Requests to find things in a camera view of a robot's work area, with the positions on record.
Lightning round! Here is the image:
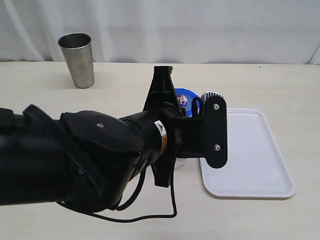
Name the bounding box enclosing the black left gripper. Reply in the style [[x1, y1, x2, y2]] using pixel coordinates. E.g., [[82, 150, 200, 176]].
[[143, 66, 228, 188]]

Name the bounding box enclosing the stainless steel cup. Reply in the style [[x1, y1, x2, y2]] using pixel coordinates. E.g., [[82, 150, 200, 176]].
[[58, 32, 95, 89]]

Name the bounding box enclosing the white plastic tray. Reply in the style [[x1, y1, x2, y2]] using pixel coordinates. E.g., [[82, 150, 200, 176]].
[[199, 108, 296, 200]]

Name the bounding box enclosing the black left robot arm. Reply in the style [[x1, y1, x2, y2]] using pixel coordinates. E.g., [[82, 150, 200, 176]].
[[0, 66, 228, 215]]

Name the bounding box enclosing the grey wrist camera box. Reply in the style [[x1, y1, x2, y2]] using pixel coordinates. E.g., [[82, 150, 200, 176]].
[[201, 90, 224, 104]]

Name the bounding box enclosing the blue plastic lid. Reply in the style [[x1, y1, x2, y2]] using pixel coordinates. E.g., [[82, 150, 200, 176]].
[[175, 88, 198, 117]]

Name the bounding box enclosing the white curtain backdrop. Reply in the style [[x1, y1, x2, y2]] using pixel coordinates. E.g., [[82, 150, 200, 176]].
[[0, 0, 320, 65]]

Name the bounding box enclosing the black camera cable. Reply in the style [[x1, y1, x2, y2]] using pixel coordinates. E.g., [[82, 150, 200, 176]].
[[57, 96, 205, 223]]

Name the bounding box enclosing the clear plastic jar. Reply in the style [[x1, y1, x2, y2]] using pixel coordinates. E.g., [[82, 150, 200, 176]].
[[174, 157, 187, 170]]

